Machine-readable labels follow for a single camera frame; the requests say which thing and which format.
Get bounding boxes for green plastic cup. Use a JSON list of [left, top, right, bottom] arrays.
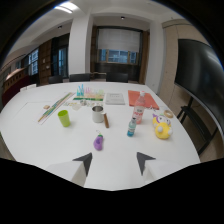
[[57, 109, 72, 128]]

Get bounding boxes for purple eggplant toy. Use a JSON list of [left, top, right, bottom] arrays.
[[93, 133, 104, 152]]

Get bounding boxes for yellow plush toy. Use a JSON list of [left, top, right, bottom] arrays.
[[152, 112, 174, 140]]

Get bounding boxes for small blue liquid bottle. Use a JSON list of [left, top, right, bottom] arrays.
[[126, 117, 138, 138]]

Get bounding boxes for tape roll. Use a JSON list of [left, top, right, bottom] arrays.
[[163, 109, 175, 119]]

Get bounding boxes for black display stand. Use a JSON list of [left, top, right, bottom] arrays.
[[176, 96, 218, 156]]

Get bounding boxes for brown wooden stick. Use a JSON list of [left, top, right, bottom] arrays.
[[101, 111, 110, 129]]

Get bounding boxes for tall pink label bottle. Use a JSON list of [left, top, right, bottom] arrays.
[[131, 90, 147, 125]]

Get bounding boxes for long colourful ruler board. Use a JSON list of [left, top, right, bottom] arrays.
[[36, 91, 76, 126]]

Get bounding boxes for small clear plastic containers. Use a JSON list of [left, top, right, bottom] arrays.
[[63, 99, 98, 111]]

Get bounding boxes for orange folder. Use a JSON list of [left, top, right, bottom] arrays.
[[127, 89, 160, 109]]

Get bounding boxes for colourful test tube rack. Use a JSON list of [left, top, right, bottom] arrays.
[[72, 83, 106, 101]]

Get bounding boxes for black office chair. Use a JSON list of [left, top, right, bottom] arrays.
[[105, 72, 130, 84], [68, 72, 92, 83], [48, 75, 64, 85]]

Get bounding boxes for large black display screen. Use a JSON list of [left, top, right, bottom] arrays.
[[174, 38, 224, 134]]

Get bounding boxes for dark red sofa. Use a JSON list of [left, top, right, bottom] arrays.
[[1, 75, 31, 107]]

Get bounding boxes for white roller window blind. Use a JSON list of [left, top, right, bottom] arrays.
[[97, 27, 142, 54]]

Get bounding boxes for ceiling light panel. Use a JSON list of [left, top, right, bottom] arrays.
[[53, 1, 80, 15]]

